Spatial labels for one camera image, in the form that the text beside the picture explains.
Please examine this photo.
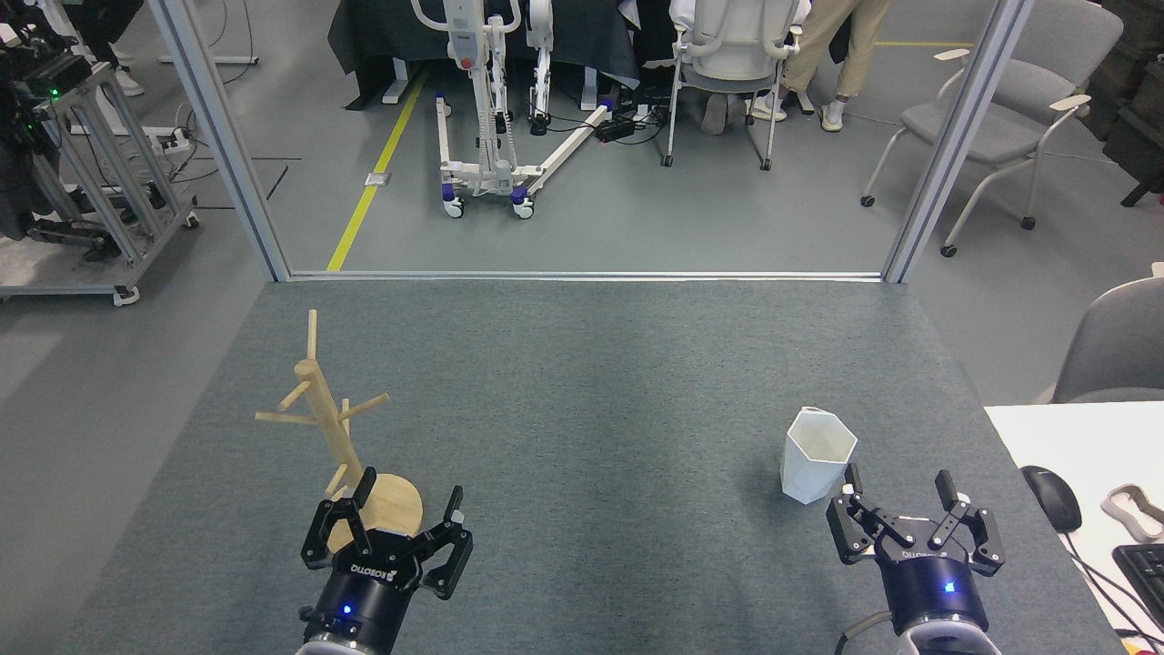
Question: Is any silver table edge rail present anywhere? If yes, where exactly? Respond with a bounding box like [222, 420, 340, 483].
[288, 269, 886, 283]

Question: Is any white faceted cup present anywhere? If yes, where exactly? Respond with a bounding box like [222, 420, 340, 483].
[779, 406, 859, 506]

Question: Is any standing person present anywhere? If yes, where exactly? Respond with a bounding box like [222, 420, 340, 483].
[780, 0, 898, 134]

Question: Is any white power strip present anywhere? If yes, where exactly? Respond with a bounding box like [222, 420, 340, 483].
[135, 126, 195, 155]

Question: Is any white stand on wheels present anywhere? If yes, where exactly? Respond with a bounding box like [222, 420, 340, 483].
[408, 0, 620, 220]

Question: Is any aluminium frame cart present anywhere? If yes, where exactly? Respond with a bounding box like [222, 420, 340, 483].
[0, 25, 202, 307]

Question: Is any white desk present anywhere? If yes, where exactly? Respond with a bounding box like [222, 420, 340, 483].
[984, 400, 1164, 655]

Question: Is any grey chair with armrests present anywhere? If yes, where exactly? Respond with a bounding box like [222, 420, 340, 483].
[858, 0, 1127, 259]

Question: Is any black keyboard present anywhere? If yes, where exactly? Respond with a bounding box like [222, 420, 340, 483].
[1110, 542, 1164, 630]

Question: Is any white office chair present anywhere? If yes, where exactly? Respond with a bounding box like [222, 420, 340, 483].
[660, 0, 807, 173]

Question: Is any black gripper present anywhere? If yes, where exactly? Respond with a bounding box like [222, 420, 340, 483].
[302, 467, 475, 655]
[825, 463, 1007, 636]

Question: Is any table with black cloth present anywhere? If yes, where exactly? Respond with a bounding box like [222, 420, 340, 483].
[326, 0, 643, 111]

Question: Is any grey chair backrest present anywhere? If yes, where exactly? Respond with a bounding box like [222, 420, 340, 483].
[1036, 263, 1164, 405]

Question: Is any white curved plastic object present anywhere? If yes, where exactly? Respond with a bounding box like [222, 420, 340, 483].
[1099, 483, 1164, 545]

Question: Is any black mouse cable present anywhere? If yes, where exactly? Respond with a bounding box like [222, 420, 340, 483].
[1061, 529, 1164, 643]

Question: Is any wooden cup rack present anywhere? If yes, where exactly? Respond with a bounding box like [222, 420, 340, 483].
[255, 309, 425, 556]

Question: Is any black computer mouse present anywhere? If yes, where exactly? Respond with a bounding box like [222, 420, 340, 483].
[1019, 464, 1084, 535]

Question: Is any silver aluminium post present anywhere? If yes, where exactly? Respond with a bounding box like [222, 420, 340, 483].
[145, 0, 293, 284]
[881, 0, 1039, 286]

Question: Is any seated person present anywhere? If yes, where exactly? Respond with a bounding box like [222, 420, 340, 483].
[669, 0, 812, 136]

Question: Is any person beside cart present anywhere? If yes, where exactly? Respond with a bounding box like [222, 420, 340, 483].
[53, 0, 147, 97]

